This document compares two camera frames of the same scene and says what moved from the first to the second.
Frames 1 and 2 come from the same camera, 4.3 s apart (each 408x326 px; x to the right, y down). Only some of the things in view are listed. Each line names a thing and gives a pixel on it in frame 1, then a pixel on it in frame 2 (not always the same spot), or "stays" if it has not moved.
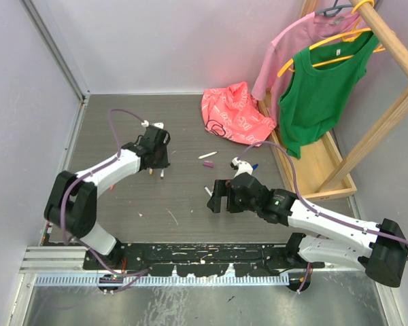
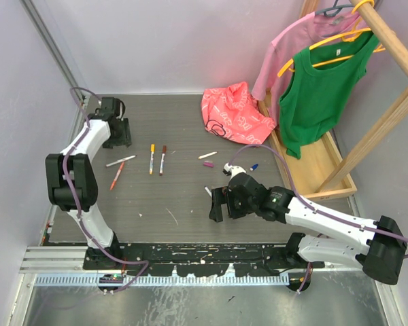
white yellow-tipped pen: (207, 155) stays
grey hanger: (338, 7) stays
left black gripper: (164, 163) → (124, 140)
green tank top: (325, 77) stays
